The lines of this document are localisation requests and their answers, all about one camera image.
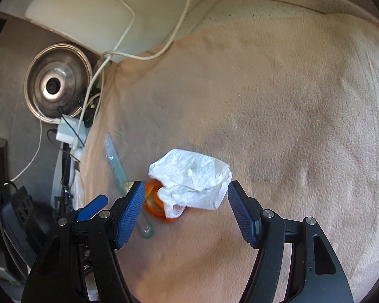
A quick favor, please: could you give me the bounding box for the orange peel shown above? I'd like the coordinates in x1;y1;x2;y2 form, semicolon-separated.
144;180;178;222

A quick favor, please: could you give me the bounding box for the white tissue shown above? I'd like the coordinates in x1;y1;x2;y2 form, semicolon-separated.
148;149;232;219

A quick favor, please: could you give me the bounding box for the white power strip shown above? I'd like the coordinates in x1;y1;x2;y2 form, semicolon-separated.
56;115;87;148

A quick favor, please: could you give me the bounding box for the beige towel mat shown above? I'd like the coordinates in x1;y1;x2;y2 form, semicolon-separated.
81;14;379;302

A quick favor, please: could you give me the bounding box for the steel pot lid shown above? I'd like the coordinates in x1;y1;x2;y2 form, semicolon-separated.
24;43;92;124

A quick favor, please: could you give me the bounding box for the white cutting board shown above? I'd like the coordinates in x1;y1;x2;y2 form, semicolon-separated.
25;0;201;55

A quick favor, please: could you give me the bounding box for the white cable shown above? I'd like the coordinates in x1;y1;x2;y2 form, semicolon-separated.
100;0;196;62
75;0;137;140

